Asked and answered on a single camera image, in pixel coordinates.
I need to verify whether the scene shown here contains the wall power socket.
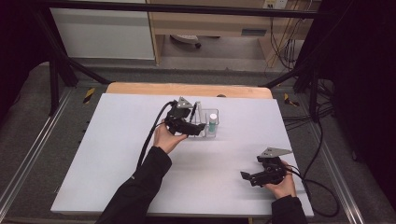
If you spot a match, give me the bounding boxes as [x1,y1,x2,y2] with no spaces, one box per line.
[262,0,289,9]

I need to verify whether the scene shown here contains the hanging cable bundle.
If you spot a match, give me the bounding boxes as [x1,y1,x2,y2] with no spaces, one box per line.
[269,17,304,71]

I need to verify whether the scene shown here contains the black frame crossbar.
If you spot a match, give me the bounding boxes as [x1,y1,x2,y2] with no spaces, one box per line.
[31,0,331,19]

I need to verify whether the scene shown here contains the black frame strut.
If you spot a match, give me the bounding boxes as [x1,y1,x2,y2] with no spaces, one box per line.
[32,10,112,117]
[261,60,320,123]

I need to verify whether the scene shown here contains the aluminium floor rail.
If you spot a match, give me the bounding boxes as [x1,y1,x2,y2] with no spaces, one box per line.
[306,124,365,224]
[0,88,74,216]

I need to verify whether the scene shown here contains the white cabinet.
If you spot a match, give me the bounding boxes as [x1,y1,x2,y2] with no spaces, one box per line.
[49,7,156,61]

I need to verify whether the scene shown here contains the dark curtain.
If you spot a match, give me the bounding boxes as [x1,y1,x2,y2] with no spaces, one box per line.
[0,0,54,122]
[298,0,396,203]

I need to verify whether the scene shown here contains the right hand-held gripper black cable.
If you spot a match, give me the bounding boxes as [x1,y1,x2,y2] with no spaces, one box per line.
[286,166,341,218]

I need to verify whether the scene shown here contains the yellow black tape marker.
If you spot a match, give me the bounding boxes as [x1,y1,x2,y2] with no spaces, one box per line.
[82,87,96,105]
[283,92,300,107]

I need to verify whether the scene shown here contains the white green glue stick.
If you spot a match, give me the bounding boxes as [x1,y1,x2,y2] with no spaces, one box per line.
[208,113,219,135]

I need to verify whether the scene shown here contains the wooden table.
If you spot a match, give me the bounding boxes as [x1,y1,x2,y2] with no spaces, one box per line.
[106,81,274,100]

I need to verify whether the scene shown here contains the office chair base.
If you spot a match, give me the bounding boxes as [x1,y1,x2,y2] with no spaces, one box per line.
[170,34,203,49]

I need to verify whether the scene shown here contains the black floor cables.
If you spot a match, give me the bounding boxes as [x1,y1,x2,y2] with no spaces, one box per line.
[281,78,335,178]

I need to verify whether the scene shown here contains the person's left hand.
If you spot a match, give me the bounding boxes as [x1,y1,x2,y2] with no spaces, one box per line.
[152,119,189,155]

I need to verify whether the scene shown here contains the person's right hand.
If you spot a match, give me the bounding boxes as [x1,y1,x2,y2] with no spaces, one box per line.
[264,160,297,200]

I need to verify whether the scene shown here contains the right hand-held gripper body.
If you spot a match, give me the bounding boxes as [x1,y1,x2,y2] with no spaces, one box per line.
[249,147,293,188]

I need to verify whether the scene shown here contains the wooden desk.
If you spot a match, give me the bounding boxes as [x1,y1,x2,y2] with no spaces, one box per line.
[146,0,321,68]

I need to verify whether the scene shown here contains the white table board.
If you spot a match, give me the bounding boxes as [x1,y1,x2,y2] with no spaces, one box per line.
[50,92,315,218]

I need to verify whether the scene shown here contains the hand-held gripper black cable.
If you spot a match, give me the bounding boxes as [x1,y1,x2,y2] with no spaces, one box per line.
[136,100,177,169]
[286,166,341,218]

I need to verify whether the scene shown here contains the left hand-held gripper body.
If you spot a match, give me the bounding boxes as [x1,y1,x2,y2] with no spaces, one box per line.
[164,96,195,135]

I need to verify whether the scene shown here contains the left hand-held gripper black cable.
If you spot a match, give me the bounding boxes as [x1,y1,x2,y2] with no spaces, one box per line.
[136,100,177,169]

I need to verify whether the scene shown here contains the clear plastic organizer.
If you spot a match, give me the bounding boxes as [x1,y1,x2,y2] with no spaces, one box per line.
[190,101,219,139]

